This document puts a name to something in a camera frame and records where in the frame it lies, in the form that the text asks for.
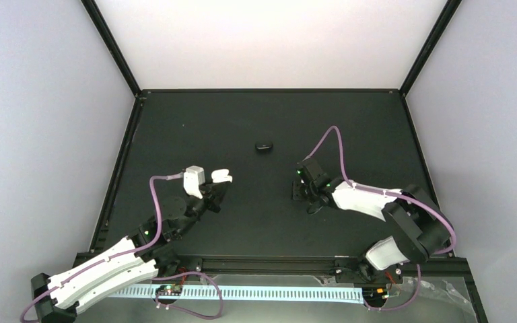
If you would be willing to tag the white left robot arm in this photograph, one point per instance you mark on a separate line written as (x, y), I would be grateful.
(145, 254)

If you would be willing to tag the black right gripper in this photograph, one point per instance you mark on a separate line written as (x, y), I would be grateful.
(295, 194)

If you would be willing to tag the black earbud charging case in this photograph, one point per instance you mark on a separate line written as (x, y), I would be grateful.
(263, 146)

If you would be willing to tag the light blue cable duct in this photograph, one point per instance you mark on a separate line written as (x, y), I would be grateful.
(244, 293)

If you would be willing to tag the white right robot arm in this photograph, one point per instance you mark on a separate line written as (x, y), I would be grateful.
(418, 229)

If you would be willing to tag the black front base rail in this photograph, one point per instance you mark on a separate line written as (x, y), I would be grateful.
(266, 265)

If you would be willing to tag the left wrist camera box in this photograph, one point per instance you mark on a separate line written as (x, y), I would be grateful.
(193, 177)

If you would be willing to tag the black frame post right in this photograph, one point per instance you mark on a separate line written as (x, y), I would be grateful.
(447, 13)

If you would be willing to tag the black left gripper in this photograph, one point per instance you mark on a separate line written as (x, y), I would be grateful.
(213, 198)

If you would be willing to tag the black frame post left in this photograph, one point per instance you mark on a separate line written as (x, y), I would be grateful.
(110, 42)

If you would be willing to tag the black frame post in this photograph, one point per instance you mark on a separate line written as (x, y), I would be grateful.
(110, 42)
(447, 13)

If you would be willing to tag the white earbud charging case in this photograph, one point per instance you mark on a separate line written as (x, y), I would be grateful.
(221, 175)

